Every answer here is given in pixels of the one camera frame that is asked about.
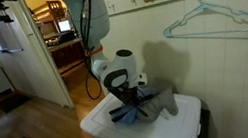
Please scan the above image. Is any dark floor mat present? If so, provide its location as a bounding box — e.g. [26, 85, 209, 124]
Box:
[0, 90, 33, 115]

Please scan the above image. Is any white plastic storage bin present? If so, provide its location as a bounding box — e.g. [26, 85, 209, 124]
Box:
[75, 77, 208, 138]

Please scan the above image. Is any blue cloth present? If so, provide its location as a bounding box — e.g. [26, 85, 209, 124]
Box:
[107, 84, 166, 129]

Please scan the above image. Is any orange cable strap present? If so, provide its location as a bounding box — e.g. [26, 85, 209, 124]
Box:
[83, 44, 105, 58]

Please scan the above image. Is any white wall shelf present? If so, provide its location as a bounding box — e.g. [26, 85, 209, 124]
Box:
[0, 27, 25, 56]

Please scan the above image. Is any computer monitor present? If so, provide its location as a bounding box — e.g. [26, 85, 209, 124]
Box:
[56, 18, 73, 34]

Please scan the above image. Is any wooden chair back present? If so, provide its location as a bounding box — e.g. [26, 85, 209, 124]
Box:
[46, 0, 65, 24]

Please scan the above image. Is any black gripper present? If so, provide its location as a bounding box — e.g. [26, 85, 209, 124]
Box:
[112, 81, 149, 123]

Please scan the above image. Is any white door frame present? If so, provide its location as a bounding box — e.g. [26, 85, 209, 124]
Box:
[15, 0, 75, 114]

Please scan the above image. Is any wooden cabinet counter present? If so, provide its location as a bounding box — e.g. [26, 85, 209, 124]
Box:
[46, 36, 89, 72]

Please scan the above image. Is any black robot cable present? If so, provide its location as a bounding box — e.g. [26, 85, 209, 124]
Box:
[71, 0, 110, 102]

